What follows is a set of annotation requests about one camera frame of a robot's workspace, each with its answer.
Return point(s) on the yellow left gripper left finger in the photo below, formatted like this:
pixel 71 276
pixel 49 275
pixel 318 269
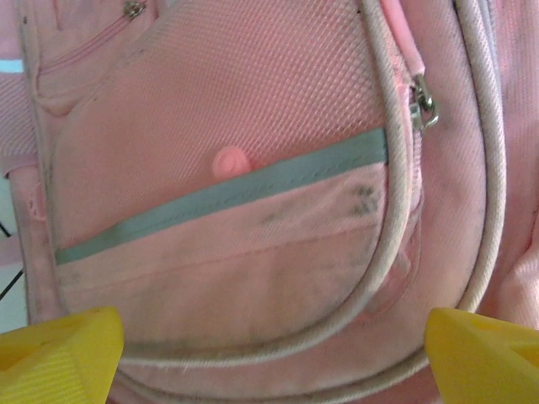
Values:
pixel 54 362

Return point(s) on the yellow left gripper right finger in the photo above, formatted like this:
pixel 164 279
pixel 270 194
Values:
pixel 484 362

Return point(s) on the pink school backpack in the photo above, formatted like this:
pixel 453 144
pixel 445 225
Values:
pixel 252 84

